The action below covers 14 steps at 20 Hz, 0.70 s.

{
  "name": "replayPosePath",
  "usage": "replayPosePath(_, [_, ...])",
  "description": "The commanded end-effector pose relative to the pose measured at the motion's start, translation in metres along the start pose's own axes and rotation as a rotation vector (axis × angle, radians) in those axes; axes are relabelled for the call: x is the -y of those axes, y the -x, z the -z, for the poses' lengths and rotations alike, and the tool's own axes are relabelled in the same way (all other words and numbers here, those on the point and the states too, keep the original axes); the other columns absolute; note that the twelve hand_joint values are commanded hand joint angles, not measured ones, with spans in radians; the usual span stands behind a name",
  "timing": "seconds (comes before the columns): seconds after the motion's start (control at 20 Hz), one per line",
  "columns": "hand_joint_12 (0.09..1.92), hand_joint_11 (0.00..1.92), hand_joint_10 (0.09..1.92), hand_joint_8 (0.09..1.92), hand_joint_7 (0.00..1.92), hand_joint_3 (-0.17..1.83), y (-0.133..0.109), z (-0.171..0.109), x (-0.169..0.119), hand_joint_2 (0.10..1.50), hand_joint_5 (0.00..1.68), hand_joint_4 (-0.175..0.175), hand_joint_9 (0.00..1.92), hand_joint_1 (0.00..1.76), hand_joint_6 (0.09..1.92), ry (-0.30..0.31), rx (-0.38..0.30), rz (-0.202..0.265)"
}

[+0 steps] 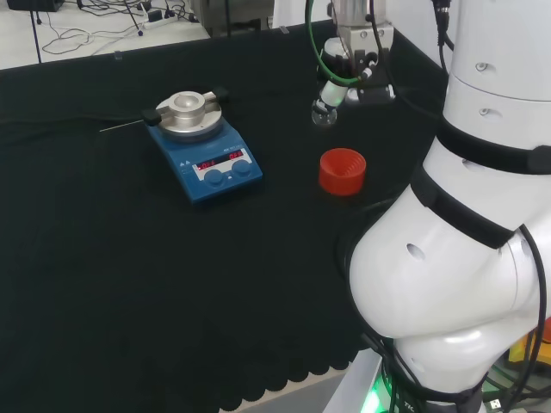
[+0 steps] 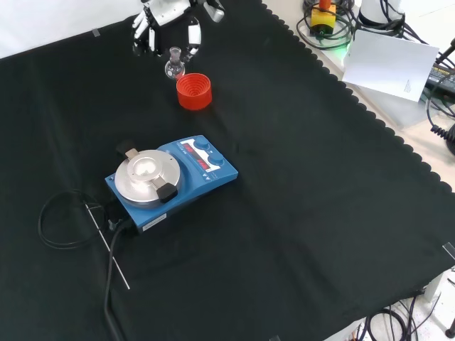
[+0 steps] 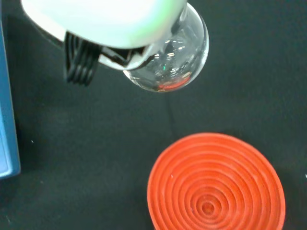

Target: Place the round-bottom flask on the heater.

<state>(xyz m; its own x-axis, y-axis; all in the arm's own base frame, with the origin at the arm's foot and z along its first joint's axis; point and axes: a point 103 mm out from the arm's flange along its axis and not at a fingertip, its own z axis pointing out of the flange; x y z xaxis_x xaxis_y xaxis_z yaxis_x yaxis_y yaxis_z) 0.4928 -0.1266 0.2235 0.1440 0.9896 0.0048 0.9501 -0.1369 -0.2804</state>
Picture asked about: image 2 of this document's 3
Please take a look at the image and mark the thick black power cable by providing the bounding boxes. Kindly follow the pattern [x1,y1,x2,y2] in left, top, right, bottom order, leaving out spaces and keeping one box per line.
[103,219,133,341]

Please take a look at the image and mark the yellow stop button box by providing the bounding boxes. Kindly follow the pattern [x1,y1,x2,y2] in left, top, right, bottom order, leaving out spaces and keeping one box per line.
[310,0,338,38]

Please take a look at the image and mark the black floor cables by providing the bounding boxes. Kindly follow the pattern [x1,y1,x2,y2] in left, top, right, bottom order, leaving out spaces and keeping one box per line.
[350,276,455,341]

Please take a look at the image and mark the thin black looped cable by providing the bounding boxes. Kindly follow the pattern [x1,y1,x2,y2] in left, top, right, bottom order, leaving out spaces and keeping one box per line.
[38,189,109,249]

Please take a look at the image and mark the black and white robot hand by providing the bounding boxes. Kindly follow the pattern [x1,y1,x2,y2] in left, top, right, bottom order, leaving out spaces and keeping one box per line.
[131,0,204,58]

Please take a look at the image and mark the black coiled cable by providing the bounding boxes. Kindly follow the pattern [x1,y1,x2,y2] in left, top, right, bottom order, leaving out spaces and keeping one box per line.
[425,92,455,156]

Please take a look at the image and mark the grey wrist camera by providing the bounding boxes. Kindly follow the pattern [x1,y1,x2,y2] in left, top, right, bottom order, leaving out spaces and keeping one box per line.
[203,0,226,23]

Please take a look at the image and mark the pale white board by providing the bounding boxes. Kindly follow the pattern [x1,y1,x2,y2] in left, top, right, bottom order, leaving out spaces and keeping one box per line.
[341,28,441,104]

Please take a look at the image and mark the blue heater with steel plate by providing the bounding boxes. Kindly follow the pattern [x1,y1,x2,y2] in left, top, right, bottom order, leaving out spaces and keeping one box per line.
[104,134,240,236]

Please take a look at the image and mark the black bench cloth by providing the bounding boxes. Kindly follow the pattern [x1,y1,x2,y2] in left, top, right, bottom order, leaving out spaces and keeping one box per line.
[0,0,455,341]

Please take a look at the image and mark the clear round-bottom glass flask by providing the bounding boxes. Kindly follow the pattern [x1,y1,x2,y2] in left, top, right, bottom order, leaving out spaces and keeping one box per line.
[164,46,186,80]

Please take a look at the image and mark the black power adapter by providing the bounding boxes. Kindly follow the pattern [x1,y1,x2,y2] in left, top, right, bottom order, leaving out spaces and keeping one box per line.
[424,62,455,94]

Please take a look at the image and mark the thin steel probe rod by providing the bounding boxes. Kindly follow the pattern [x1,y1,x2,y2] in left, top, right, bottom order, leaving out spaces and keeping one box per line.
[85,203,132,291]

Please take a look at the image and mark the orange flask support ring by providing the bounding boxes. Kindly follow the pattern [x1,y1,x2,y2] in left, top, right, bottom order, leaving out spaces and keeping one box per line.
[176,72,213,112]

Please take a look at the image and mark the black cable bundle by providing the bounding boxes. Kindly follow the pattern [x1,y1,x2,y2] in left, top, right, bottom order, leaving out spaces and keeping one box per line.
[296,0,360,51]

